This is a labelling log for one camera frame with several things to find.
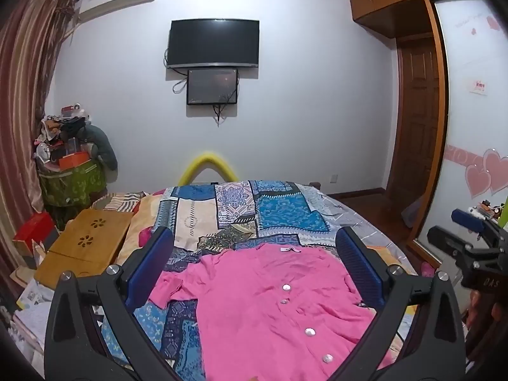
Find yellow foam tube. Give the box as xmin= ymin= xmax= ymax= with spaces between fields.
xmin=177 ymin=151 xmax=239 ymax=187

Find brown wooden door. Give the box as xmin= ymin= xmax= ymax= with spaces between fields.
xmin=387 ymin=36 xmax=446 ymax=208

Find pile of household clutter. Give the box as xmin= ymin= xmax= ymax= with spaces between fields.
xmin=34 ymin=104 xmax=94 ymax=172

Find striped brown curtain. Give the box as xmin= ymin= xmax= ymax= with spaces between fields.
xmin=0 ymin=0 xmax=78 ymax=274

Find stack of papers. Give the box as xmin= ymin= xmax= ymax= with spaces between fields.
xmin=11 ymin=278 xmax=57 ymax=366

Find orange box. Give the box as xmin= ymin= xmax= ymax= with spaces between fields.
xmin=59 ymin=151 xmax=90 ymax=170

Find bamboo lap desk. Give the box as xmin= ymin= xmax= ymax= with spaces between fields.
xmin=34 ymin=207 xmax=135 ymax=291

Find red box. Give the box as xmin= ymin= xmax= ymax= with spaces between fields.
xmin=13 ymin=211 xmax=57 ymax=271

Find person's right hand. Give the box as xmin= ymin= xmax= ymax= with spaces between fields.
xmin=467 ymin=290 xmax=508 ymax=366

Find grey striped bedsheet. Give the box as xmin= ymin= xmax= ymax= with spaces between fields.
xmin=297 ymin=183 xmax=418 ymax=278

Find frosted heart-print wardrobe door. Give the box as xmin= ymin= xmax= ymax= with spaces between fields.
xmin=409 ymin=0 xmax=508 ymax=272

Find black wall television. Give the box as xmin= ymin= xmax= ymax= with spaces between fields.
xmin=167 ymin=18 xmax=260 ymax=69

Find green patterned cloth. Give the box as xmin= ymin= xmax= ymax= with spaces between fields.
xmin=38 ymin=159 xmax=109 ymax=208

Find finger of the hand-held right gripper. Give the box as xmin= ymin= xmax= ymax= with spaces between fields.
xmin=451 ymin=208 xmax=508 ymax=247
xmin=426 ymin=225 xmax=483 ymax=264

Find small toy figurines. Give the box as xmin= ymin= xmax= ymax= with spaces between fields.
xmin=467 ymin=199 xmax=505 ymax=220

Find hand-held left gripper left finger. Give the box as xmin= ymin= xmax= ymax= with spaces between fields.
xmin=44 ymin=226 xmax=207 ymax=381

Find pink buttoned cardigan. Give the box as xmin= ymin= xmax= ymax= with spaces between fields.
xmin=150 ymin=243 xmax=395 ymax=381

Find blue patchwork printed blanket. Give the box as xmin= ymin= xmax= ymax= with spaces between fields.
xmin=101 ymin=180 xmax=398 ymax=381

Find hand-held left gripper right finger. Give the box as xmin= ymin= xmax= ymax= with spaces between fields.
xmin=325 ymin=226 xmax=467 ymax=381

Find small black wall screen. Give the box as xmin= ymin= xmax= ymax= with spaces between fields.
xmin=186 ymin=68 xmax=239 ymax=106

